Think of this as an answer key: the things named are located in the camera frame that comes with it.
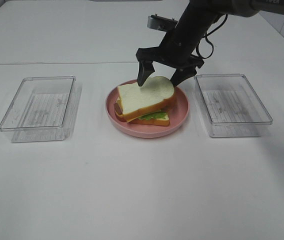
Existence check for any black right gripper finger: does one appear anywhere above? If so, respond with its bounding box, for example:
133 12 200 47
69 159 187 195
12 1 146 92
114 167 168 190
170 66 197 87
137 60 155 87

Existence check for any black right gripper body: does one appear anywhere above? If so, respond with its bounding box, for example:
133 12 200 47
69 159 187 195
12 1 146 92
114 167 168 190
136 29 204 72

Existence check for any bread slice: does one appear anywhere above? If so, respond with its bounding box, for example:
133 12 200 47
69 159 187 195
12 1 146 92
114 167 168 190
117 76 177 122
129 117 170 126

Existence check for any yellow cheese slice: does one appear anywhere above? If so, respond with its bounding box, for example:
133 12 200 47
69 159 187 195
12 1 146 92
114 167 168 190
116 98 163 123

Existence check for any green lettuce leaf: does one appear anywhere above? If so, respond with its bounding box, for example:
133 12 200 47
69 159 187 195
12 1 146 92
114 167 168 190
138 111 169 121

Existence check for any bacon strip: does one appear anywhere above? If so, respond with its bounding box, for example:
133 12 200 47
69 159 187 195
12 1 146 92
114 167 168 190
114 98 123 118

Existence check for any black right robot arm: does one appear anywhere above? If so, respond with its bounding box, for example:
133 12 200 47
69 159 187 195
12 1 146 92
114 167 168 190
136 0 284 87

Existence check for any pink round plate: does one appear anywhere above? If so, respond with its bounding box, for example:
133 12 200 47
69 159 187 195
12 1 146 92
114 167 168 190
105 80 190 139

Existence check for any clear right plastic container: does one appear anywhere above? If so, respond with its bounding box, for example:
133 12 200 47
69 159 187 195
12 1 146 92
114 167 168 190
194 73 273 138

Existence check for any clear plastic container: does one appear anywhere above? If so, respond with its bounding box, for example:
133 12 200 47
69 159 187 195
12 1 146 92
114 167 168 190
194 73 273 138
0 76 81 143

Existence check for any clear left plastic container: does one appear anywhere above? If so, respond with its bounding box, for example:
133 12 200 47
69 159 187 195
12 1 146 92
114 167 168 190
0 76 81 143

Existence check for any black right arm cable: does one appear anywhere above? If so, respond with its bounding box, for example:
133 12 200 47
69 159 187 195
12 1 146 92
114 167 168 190
194 13 229 60

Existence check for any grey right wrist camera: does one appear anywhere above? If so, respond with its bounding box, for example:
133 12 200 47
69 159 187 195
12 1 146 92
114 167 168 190
147 14 178 32

